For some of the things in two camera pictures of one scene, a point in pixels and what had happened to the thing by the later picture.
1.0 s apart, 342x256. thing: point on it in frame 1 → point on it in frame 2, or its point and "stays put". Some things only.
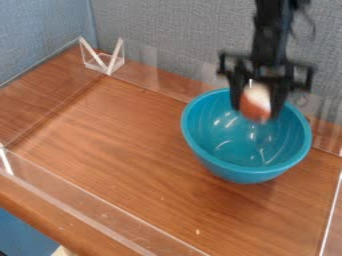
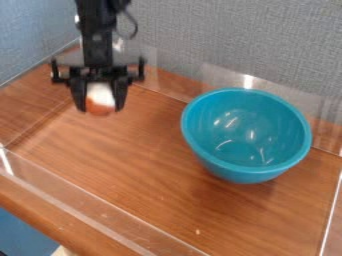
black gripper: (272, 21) → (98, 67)
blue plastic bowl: (241, 149) stays put
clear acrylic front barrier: (87, 209) stays put
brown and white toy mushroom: (256, 102) → (99, 98)
